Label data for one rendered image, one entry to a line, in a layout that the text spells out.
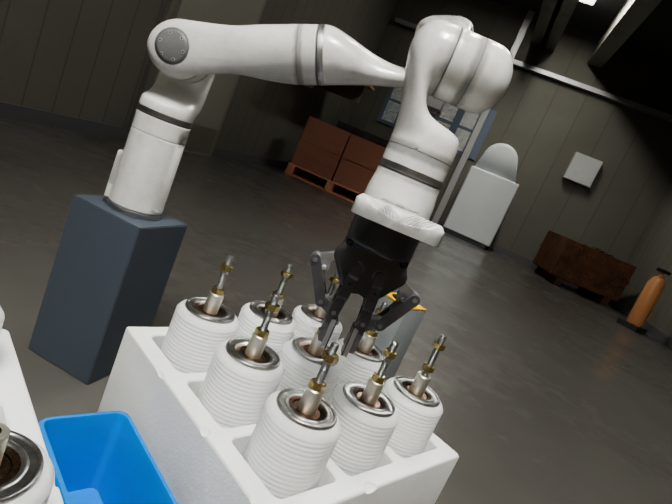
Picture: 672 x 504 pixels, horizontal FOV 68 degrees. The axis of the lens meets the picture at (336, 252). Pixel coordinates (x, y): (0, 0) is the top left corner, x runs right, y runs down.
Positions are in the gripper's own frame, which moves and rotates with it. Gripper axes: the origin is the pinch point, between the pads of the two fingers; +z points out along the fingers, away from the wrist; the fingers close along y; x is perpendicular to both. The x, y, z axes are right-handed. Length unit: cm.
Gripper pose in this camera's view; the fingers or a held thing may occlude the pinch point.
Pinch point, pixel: (339, 335)
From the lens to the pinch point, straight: 57.4
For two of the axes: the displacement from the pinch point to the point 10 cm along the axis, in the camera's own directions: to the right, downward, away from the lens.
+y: -9.2, -3.8, -0.3
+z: -3.8, 9.0, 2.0
